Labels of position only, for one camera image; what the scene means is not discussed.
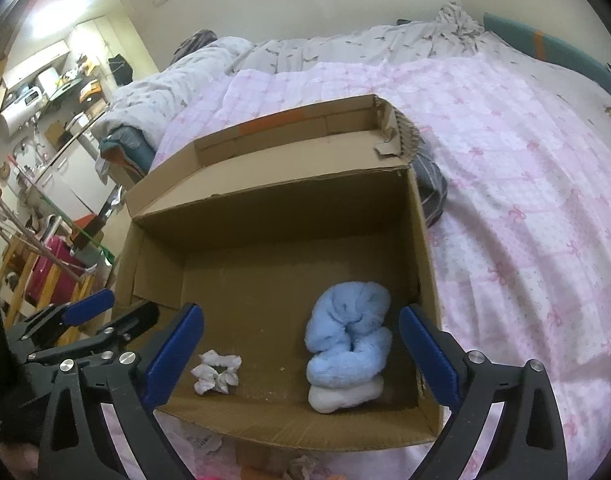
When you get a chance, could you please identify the white printed cloth piece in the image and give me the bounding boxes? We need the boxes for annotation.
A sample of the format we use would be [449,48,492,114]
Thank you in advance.
[183,430,224,457]

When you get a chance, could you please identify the white cabinet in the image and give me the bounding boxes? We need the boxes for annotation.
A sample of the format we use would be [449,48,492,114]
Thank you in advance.
[33,125,121,221]

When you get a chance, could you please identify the grey plaid cloth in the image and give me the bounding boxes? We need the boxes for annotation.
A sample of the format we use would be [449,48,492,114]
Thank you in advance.
[415,142,449,228]

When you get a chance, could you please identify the teal orange cushion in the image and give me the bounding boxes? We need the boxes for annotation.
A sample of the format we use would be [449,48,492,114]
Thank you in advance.
[100,127,156,188]

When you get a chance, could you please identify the white scrunchie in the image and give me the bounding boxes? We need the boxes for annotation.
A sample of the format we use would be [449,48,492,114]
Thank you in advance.
[192,350,242,396]

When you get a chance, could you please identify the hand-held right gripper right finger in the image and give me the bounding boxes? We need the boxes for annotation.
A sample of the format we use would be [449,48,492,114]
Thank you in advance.
[398,304,569,480]

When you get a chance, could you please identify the wooden drying rack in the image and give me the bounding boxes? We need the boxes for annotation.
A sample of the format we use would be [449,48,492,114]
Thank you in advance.
[0,185,111,331]

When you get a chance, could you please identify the teal headboard with orange stripe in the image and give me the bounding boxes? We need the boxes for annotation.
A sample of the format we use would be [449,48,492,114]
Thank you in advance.
[483,12,611,98]

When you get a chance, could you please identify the light blue fluffy socks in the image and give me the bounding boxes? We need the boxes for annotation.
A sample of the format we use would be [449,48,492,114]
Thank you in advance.
[305,282,392,390]

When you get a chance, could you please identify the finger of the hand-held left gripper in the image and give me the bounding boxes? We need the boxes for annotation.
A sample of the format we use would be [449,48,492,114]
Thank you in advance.
[3,288,116,348]
[26,302,160,366]

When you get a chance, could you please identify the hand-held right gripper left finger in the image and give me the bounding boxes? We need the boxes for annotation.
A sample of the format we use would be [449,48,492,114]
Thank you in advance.
[38,302,206,480]

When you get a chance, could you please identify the grey striped pillow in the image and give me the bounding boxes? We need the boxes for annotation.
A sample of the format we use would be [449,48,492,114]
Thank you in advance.
[170,30,219,66]

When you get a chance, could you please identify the white water heater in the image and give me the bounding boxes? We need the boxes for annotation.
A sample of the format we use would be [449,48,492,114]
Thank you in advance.
[0,97,49,138]

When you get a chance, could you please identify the pink bow printed bed sheet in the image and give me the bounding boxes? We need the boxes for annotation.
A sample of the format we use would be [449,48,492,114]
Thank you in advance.
[98,57,611,480]

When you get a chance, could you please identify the white sock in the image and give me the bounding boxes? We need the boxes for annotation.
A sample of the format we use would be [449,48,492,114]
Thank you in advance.
[308,376,385,415]

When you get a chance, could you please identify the white floral quilt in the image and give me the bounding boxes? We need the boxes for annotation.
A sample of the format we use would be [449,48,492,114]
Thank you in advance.
[93,2,501,146]

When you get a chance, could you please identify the pink suitcase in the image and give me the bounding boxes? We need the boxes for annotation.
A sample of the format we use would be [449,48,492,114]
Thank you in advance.
[26,235,86,306]

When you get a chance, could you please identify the brown cardboard box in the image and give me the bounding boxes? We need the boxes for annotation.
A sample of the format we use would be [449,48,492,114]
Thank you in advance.
[110,94,445,453]

